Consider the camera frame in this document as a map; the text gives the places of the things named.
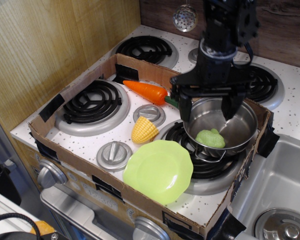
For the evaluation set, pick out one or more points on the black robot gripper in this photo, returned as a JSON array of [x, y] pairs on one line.
[[214, 75]]

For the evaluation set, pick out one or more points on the stainless steel pan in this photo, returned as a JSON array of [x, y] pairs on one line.
[[206, 115]]

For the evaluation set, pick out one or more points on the green toy broccoli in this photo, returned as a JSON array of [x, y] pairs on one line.
[[211, 138]]

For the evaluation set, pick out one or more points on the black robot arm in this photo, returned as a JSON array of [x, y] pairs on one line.
[[230, 24]]

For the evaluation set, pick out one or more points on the orange toy carrot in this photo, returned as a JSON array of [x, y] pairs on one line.
[[153, 93]]

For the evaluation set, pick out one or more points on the silver knob rear stove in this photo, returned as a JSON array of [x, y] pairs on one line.
[[193, 55]]

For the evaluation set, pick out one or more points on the silver knob stove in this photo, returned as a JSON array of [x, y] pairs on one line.
[[193, 55], [153, 113], [113, 156]]

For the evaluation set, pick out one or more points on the silver knob centre stove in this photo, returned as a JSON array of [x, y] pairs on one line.
[[153, 113]]

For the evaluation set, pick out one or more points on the rear right black burner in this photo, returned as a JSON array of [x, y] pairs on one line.
[[266, 88]]

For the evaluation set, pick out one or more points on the black burner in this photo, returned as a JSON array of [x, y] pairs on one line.
[[266, 88], [210, 175], [97, 109], [152, 49]]

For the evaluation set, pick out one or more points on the yellow toy corn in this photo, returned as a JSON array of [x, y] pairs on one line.
[[143, 131]]

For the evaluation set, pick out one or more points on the front right black burner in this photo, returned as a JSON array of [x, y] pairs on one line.
[[210, 175]]

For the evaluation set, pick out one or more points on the rear left black burner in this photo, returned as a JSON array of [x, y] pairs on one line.
[[152, 49]]

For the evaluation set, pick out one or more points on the light green plastic plate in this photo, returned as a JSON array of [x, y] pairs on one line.
[[161, 170]]

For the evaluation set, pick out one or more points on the hanging silver strainer ladle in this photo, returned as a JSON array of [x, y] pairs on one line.
[[185, 17]]

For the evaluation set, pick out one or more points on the front left black burner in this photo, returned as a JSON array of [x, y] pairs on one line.
[[97, 109]]

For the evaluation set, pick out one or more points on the silver sink basin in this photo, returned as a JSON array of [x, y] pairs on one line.
[[273, 182]]

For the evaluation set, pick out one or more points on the silver knob front stove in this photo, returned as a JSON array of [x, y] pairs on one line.
[[113, 156]]

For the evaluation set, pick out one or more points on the silver sink drain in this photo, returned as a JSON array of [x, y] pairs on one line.
[[277, 224]]

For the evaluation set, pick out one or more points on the right oven front knob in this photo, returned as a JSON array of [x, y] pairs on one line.
[[146, 229]]

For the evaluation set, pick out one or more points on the oven knob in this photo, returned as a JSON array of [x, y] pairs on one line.
[[146, 229], [50, 175]]

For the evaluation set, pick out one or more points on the cardboard fence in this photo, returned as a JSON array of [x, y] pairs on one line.
[[46, 119]]

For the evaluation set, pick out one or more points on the left oven front knob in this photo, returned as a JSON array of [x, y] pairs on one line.
[[50, 175]]

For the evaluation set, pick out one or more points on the orange toy bottom left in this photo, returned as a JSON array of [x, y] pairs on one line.
[[44, 228]]

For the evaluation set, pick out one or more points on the silver oven door handle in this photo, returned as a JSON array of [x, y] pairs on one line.
[[76, 218]]

